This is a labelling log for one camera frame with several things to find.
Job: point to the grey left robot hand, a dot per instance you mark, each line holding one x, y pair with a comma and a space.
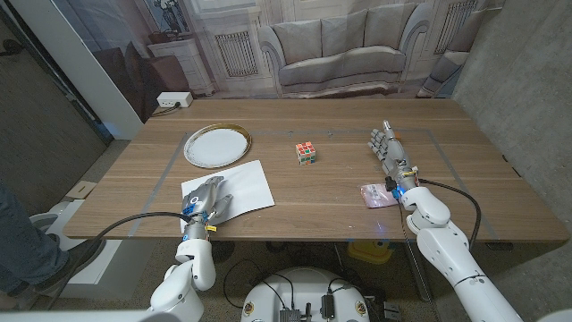
199, 199

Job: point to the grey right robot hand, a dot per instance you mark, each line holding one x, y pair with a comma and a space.
395, 154

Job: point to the white paper sheet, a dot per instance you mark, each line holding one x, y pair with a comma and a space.
250, 188

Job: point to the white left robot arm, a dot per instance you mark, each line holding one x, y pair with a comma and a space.
196, 264

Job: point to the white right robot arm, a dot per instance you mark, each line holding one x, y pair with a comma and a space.
447, 252

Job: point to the gold-rimmed paper plate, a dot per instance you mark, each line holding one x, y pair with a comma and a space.
219, 146

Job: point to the pink plastic packet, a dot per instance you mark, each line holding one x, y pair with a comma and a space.
374, 197

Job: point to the black round floor fan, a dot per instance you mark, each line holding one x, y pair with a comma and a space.
219, 251

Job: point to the Rubik's cube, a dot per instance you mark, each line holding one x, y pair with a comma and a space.
305, 153

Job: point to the yellow object under table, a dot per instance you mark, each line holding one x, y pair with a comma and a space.
368, 252

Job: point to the white power strip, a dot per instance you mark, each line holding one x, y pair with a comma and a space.
174, 99

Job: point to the printed living room backdrop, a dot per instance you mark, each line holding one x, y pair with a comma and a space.
339, 53

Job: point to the grey table leg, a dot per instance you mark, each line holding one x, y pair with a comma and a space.
418, 273

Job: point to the white robot torso base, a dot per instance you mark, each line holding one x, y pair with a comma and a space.
304, 290

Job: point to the white floor stand base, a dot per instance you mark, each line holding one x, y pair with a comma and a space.
44, 221

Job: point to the person in blue jeans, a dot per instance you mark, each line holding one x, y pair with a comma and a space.
18, 241

